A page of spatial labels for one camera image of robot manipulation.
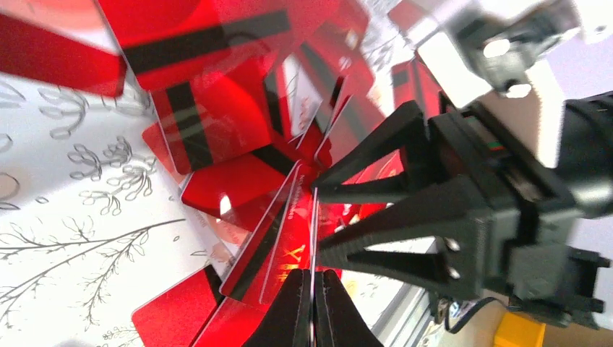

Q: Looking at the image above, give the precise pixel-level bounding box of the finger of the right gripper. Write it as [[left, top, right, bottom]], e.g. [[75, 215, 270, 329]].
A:
[[312, 100, 446, 204]]

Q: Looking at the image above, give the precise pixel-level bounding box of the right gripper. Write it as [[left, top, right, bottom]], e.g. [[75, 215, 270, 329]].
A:
[[317, 92, 612, 329]]

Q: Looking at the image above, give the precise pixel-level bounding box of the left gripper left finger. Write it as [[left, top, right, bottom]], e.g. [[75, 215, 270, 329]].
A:
[[243, 269, 312, 347]]

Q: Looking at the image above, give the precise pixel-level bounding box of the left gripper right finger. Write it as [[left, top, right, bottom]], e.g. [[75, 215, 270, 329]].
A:
[[314, 270, 382, 347]]

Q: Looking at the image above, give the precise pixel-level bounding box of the red VIP card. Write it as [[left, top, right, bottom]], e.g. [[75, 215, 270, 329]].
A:
[[220, 162, 345, 307]]

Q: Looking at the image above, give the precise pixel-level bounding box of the red card front bottom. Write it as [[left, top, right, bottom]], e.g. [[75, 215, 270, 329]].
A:
[[132, 265, 224, 347]]

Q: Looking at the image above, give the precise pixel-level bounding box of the red card top centre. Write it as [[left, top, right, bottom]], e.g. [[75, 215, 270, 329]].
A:
[[98, 1, 293, 90]]

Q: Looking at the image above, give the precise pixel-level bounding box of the red card left edge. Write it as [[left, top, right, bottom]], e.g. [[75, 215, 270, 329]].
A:
[[1, 14, 127, 97]]

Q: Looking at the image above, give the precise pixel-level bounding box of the floral patterned table mat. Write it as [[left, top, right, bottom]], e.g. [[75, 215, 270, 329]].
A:
[[1, 74, 220, 346]]

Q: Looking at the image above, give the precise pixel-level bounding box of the aluminium rail frame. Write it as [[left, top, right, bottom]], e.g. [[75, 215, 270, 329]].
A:
[[372, 284, 432, 347]]

